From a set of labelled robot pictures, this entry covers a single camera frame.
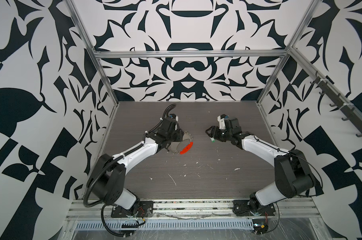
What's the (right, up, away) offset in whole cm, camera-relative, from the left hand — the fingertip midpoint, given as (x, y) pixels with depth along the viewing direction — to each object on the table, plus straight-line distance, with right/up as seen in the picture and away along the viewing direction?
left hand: (181, 130), depth 86 cm
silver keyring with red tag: (0, -12, +11) cm, 16 cm away
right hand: (+16, -1, +3) cm, 16 cm away
